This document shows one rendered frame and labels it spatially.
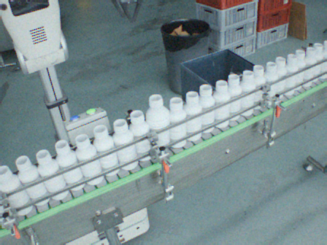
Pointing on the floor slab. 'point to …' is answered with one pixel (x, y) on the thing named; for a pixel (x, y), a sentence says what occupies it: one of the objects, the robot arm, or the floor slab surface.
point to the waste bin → (183, 46)
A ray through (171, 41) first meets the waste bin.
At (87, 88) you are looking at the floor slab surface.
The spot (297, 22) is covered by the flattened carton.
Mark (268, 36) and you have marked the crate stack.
